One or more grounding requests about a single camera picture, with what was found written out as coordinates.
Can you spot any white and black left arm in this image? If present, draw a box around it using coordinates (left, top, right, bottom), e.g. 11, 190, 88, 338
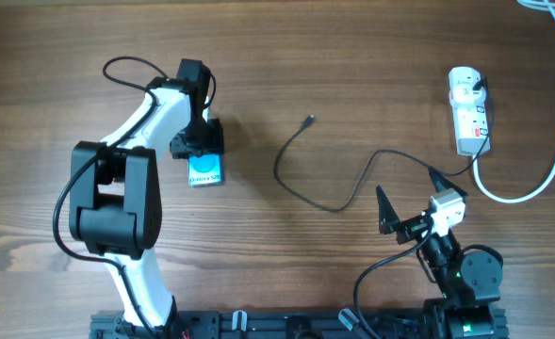
52, 58, 224, 338

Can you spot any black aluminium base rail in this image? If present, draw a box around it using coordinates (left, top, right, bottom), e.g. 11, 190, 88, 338
89, 308, 510, 339

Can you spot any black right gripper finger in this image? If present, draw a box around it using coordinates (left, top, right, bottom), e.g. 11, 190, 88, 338
428, 167, 467, 197
376, 186, 400, 234

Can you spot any white power strip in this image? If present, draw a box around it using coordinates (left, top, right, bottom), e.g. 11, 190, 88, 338
449, 66, 490, 157

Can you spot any black left camera cable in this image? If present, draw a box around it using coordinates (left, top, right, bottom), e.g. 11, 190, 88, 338
52, 56, 218, 339

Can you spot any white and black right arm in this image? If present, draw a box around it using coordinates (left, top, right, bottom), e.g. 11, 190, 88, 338
376, 168, 503, 338

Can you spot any teal screen Galaxy smartphone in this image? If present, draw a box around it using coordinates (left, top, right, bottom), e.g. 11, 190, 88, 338
188, 154, 223, 187

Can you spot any white USB charger plug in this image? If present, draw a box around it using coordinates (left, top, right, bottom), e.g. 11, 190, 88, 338
449, 83, 486, 108

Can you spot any white power strip cord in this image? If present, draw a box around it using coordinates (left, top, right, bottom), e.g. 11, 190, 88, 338
471, 0, 555, 205

